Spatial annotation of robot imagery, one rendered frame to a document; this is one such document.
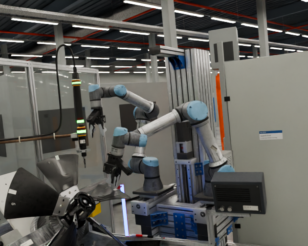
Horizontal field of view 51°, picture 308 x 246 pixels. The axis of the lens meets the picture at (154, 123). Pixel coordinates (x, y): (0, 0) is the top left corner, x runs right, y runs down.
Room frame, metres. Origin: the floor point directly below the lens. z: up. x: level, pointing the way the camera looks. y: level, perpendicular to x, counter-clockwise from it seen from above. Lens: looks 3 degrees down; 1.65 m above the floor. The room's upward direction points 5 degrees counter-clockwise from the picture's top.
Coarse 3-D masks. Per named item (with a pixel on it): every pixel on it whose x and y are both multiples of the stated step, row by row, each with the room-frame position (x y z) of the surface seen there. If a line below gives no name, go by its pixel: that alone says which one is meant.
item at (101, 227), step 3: (102, 225) 1.55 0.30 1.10; (99, 228) 1.62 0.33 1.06; (102, 228) 1.57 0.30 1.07; (105, 228) 1.55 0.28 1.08; (105, 231) 1.59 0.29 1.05; (108, 231) 1.52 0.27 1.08; (108, 234) 1.61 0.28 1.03; (111, 234) 1.54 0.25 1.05; (114, 237) 1.53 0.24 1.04; (117, 240) 1.53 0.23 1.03; (120, 243) 1.52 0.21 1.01
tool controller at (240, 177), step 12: (216, 180) 1.69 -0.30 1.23; (228, 180) 1.66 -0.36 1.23; (240, 180) 1.64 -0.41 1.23; (252, 180) 1.62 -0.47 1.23; (216, 192) 1.69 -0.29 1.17; (228, 192) 1.67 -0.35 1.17; (240, 192) 1.64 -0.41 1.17; (252, 192) 1.62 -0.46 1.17; (264, 192) 1.66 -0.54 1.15; (216, 204) 1.72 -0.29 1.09; (228, 204) 1.69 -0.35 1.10; (240, 204) 1.66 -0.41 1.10; (252, 204) 1.63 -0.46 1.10; (264, 204) 1.62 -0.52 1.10
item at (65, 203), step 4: (60, 196) 1.51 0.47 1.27; (60, 200) 1.51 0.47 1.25; (64, 200) 1.53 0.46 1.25; (68, 200) 1.54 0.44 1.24; (56, 204) 1.50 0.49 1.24; (60, 204) 1.51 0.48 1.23; (64, 204) 1.53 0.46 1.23; (56, 208) 1.50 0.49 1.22; (60, 208) 1.51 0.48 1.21; (64, 208) 1.53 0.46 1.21; (56, 212) 1.50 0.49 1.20; (60, 212) 1.51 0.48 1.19; (64, 212) 1.52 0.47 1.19
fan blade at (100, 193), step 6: (96, 186) 1.89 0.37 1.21; (102, 186) 1.89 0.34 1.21; (108, 186) 1.90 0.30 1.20; (96, 192) 1.81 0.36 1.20; (102, 192) 1.81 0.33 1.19; (108, 192) 1.81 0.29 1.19; (114, 192) 1.83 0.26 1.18; (120, 192) 1.85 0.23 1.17; (96, 198) 1.71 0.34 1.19; (102, 198) 1.71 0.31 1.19; (108, 198) 1.72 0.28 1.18; (114, 198) 1.74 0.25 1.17; (120, 198) 1.76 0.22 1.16; (126, 198) 1.80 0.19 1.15
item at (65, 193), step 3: (72, 186) 1.64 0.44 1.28; (75, 186) 1.64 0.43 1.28; (66, 189) 1.63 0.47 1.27; (69, 189) 1.63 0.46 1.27; (72, 189) 1.63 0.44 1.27; (75, 189) 1.63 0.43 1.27; (78, 189) 1.63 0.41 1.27; (63, 192) 1.63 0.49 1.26; (66, 192) 1.62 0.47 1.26; (72, 192) 1.62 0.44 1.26; (75, 192) 1.62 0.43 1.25; (63, 195) 1.61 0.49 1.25; (66, 195) 1.61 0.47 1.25; (69, 195) 1.61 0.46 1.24; (72, 195) 1.61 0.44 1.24
